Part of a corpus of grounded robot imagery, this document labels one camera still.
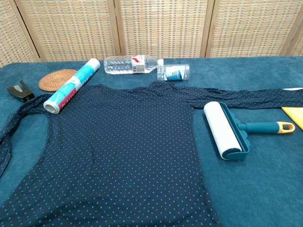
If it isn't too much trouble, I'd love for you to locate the woven bamboo folding screen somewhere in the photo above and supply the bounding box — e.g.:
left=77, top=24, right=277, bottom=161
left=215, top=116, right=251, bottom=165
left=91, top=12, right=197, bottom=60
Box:
left=0, top=0, right=303, bottom=68

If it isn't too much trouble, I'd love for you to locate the yellow flat card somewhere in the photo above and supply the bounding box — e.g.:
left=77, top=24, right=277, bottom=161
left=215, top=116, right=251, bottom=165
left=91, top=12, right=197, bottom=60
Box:
left=281, top=106, right=303, bottom=131

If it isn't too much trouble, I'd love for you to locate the small clear blue-label bottle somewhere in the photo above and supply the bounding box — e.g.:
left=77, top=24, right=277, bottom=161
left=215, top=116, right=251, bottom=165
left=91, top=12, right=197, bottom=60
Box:
left=156, top=64, right=190, bottom=81

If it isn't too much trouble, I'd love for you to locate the plastic wrap roll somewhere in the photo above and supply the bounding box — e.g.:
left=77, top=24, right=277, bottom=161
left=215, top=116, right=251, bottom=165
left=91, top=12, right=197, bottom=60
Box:
left=43, top=58, right=100, bottom=115

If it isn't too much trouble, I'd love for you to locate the large clear water bottle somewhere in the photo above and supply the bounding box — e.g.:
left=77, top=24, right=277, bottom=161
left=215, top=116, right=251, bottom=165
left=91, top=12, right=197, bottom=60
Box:
left=103, top=54, right=164, bottom=75

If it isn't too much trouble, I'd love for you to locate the black clip tool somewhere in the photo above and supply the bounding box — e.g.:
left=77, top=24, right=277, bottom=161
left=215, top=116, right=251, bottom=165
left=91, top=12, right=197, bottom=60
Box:
left=6, top=80, right=36, bottom=104

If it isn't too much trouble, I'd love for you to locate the navy polka dot shirt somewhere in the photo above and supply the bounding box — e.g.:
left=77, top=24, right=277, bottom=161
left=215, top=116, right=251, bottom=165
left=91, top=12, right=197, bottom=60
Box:
left=0, top=81, right=303, bottom=227

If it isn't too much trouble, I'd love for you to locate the round woven rattan coaster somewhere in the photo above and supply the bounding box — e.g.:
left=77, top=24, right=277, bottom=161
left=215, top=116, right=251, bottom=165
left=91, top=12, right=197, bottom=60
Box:
left=38, top=69, right=78, bottom=92

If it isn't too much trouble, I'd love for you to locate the teal white lint roller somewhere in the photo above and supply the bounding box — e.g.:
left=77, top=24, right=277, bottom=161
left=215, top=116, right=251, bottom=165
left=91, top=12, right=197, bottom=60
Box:
left=204, top=101, right=296, bottom=162

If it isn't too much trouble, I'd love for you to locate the teal table cloth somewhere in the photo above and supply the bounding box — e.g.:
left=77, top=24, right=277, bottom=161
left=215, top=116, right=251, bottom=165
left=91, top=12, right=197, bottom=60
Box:
left=0, top=55, right=303, bottom=227

